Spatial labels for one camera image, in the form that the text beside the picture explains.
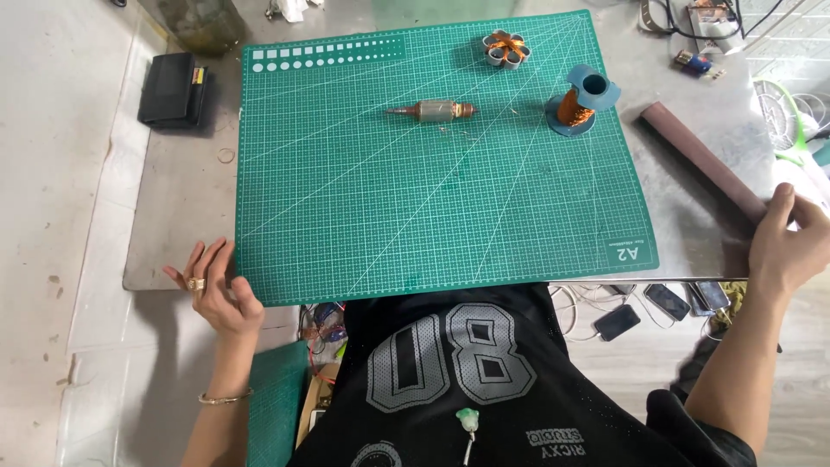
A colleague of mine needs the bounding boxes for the person's right hand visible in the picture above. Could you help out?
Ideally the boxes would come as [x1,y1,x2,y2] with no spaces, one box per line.
[749,183,830,297]

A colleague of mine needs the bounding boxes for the person's left hand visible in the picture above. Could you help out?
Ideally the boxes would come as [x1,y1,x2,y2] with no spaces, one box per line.
[162,237,265,339]

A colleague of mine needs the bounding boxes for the brown paper roll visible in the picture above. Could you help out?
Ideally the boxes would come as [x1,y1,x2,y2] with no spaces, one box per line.
[640,101,774,225]

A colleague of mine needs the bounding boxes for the black smartphone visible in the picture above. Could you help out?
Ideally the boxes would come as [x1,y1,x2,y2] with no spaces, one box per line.
[694,280,731,311]
[593,304,642,342]
[643,283,692,323]
[684,283,714,318]

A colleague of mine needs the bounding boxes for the small green cutting mat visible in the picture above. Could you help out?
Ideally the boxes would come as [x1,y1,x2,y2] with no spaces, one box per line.
[245,340,311,467]

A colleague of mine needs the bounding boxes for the cardboard box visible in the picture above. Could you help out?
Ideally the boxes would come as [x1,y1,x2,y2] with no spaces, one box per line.
[295,363,341,450]

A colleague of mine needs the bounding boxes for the green electric fly swatter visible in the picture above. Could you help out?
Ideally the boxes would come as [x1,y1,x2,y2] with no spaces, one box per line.
[752,77,830,166]

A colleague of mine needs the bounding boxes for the black wallet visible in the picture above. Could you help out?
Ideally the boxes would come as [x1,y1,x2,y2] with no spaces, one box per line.
[137,52,210,130]

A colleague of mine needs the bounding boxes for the white device with copper coil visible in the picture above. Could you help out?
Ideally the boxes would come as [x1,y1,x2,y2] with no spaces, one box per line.
[687,0,745,55]

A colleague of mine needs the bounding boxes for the large green cutting mat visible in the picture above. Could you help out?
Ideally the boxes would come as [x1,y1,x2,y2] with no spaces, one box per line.
[235,9,660,307]

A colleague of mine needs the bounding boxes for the black mesh jersey shirt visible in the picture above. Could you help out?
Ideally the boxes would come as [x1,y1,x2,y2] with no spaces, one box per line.
[288,282,698,467]

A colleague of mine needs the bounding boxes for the green jade pendant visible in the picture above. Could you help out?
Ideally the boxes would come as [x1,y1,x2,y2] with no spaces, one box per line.
[455,407,481,467]

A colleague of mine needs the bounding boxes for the motor armature rotor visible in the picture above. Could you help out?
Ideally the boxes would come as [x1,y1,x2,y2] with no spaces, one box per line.
[386,99,479,124]

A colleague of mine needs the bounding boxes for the white crumpled cloth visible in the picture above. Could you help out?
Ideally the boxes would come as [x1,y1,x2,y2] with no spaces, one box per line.
[266,0,325,24]

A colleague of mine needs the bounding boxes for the copper coil with metal loops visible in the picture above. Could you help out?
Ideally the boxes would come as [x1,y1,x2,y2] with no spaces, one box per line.
[482,30,532,70]

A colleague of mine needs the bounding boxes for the gold bracelet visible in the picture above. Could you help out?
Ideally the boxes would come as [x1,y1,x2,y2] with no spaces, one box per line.
[198,388,254,406]

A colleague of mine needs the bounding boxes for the bundle of coloured wires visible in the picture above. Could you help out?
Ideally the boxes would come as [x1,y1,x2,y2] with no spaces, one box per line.
[300,302,348,364]

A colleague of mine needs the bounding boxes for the white charging cables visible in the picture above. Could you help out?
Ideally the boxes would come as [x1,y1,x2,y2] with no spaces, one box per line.
[549,284,675,343]

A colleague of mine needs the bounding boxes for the black cables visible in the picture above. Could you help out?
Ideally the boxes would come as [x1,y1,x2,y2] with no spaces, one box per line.
[638,0,789,41]

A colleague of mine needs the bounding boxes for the teal spool of copper wire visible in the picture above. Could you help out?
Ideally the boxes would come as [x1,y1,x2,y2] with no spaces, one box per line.
[545,64,622,138]

